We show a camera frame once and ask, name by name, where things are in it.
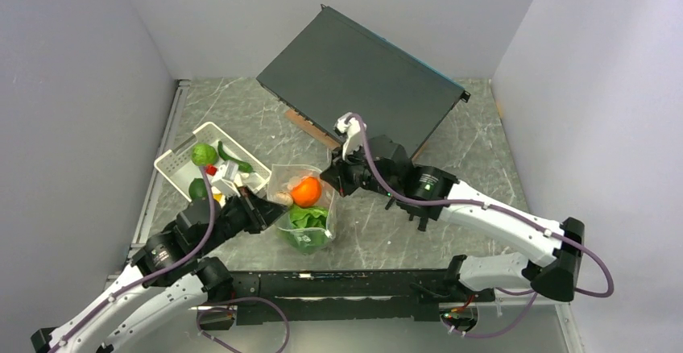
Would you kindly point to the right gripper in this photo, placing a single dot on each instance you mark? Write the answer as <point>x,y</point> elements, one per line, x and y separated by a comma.
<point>337,173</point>

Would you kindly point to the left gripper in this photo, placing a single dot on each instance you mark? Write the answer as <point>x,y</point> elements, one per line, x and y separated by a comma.
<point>262,212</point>

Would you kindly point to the garlic bulb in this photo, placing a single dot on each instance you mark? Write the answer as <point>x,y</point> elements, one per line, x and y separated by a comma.
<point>283,198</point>

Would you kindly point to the orange tangerine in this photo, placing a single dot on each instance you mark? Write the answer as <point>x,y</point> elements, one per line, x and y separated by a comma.
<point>307,192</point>

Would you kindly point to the green lettuce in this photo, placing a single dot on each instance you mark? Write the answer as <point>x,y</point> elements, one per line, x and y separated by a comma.
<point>306,229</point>

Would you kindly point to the polka dot zip bag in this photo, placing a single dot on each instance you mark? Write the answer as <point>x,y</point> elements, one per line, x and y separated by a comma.
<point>286,176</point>

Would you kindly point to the green lime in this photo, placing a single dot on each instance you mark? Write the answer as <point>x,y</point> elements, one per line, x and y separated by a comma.
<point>197,189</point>

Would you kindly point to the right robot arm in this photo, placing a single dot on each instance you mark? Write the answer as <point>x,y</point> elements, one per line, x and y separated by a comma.
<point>546,257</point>

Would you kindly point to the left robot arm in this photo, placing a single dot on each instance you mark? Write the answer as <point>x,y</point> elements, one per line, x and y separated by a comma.
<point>172,272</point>

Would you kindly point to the green chili pepper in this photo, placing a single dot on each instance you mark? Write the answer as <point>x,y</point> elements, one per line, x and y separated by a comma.
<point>243,166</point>

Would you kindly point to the wooden board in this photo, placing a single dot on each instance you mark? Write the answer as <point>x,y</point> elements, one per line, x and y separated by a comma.
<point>309,126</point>

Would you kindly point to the white plastic basket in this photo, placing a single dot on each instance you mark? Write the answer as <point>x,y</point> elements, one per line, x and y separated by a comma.
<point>178,169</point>

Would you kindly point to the light green bumpy fruit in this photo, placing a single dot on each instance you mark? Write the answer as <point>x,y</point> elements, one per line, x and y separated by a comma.
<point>203,154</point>

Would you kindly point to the dark rack server box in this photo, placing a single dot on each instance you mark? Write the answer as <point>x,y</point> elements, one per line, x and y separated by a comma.
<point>336,65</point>

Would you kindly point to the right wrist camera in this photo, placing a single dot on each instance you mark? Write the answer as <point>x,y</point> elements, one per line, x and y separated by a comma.
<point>351,129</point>

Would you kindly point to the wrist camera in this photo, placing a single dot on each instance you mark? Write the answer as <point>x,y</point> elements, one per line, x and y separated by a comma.
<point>351,129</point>
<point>225,179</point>

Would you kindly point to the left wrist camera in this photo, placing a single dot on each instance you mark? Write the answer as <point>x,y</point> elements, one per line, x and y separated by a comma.
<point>225,179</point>

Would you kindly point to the aluminium side rail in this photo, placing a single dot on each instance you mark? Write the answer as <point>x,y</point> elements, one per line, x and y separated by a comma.
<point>154,186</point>

